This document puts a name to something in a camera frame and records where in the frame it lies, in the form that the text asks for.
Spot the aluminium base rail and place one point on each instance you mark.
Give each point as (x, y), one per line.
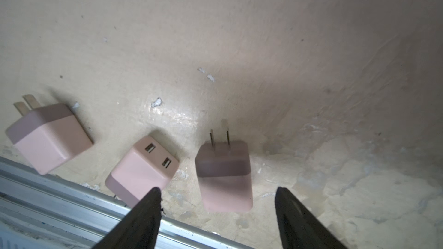
(58, 210)

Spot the pink plug cube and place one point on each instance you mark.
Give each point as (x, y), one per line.
(223, 172)
(145, 166)
(47, 136)

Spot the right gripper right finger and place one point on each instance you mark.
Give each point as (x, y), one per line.
(298, 227)

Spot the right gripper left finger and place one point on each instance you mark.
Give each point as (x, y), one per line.
(139, 228)

